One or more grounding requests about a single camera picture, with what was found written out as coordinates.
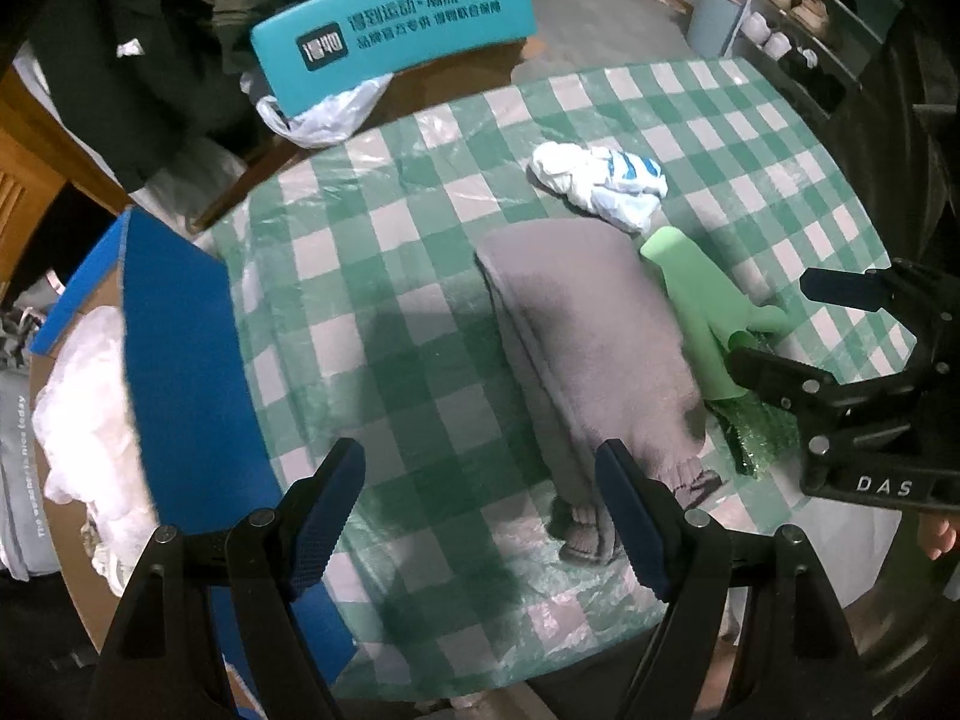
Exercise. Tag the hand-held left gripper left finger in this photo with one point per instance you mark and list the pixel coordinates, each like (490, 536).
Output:
(326, 532)

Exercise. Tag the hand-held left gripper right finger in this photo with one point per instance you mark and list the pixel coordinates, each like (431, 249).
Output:
(637, 525)

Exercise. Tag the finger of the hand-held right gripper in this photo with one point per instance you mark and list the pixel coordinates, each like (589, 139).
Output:
(855, 289)
(787, 382)

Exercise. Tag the green rubber glove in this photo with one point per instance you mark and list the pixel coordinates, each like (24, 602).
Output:
(697, 300)

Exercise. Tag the grey knit cloth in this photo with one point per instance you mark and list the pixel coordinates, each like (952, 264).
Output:
(592, 330)

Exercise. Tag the blue cardboard box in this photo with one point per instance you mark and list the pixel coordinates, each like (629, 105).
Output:
(187, 360)

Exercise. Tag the person's right hand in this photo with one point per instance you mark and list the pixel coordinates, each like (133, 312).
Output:
(937, 536)

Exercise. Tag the shiny green scouring cloth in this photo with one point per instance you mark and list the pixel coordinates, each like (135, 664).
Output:
(757, 435)

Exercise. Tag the grey shoe rack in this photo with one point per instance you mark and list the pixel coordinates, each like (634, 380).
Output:
(862, 22)

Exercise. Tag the white patterned cloth bundle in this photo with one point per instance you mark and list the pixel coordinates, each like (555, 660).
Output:
(592, 180)

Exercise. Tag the group of shoes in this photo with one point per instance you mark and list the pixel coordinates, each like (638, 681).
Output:
(802, 7)

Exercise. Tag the light blue trash bin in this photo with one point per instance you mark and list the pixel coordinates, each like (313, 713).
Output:
(712, 22)

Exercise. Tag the grey printed tote bag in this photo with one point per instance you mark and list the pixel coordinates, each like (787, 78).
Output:
(22, 465)

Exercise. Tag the pile of grey clothes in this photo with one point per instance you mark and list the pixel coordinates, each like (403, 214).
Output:
(15, 337)

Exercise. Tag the white hanging shirt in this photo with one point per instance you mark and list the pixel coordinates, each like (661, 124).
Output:
(202, 172)

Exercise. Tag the white plastic bag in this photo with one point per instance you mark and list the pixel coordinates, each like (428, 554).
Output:
(322, 116)

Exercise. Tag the wooden wardrobe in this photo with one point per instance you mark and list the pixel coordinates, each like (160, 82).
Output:
(30, 165)

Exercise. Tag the black hanging coat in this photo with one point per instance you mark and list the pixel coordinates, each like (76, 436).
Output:
(150, 90)

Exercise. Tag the teal printed box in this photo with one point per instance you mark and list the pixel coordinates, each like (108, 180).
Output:
(390, 37)

